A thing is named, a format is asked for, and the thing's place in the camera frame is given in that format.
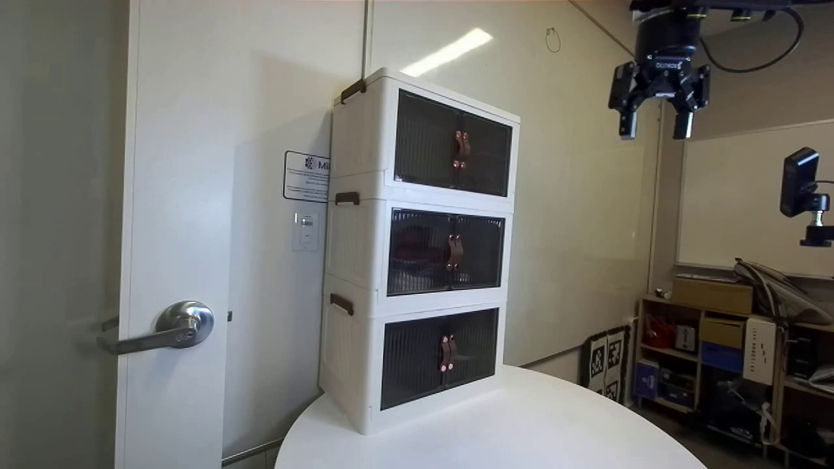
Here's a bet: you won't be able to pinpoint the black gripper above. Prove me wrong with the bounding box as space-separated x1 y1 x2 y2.
607 13 713 142

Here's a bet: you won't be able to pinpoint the dark transparent cabinet door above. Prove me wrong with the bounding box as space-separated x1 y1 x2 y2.
378 314 451 412
456 115 513 198
445 309 503 397
451 214 508 292
393 90 462 192
385 207 456 298

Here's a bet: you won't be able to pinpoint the wooden open shelf unit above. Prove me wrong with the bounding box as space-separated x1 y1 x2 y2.
637 296 784 442

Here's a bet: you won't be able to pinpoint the large cardboard box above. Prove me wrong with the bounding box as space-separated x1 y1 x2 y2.
671 274 756 320

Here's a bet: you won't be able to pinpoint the grey clutter pile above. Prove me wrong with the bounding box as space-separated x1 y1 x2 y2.
733 255 834 328

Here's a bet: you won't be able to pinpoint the red box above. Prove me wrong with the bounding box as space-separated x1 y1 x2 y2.
647 314 679 350

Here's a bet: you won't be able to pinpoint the small cardboard box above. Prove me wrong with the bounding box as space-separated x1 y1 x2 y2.
699 314 748 353

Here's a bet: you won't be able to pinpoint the blue storage bin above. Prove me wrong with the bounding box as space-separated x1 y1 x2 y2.
699 343 745 375

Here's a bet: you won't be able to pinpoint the black white calibration board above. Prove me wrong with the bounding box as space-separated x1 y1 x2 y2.
580 323 634 405

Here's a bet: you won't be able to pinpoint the white printed box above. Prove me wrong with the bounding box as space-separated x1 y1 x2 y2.
740 314 782 390

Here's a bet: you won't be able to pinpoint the white three-tier storage cabinet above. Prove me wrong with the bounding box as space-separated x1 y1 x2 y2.
319 65 524 439

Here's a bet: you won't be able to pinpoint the dark cluttered shelf unit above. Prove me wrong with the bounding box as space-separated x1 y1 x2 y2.
778 319 834 466

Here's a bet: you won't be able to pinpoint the white room door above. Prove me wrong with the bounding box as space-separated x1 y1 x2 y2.
114 0 242 469

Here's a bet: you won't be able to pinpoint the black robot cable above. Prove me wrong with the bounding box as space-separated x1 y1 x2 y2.
699 8 806 76

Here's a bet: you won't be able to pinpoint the black camera on stand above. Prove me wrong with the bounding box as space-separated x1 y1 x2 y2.
778 146 834 251

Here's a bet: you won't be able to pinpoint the clear framed wall sign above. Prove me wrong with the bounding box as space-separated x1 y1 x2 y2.
280 149 335 207

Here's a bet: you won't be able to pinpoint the white light switch plate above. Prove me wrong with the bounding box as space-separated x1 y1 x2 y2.
289 210 324 255

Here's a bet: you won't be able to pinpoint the silver door lever handle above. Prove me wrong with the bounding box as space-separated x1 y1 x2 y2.
96 300 217 358

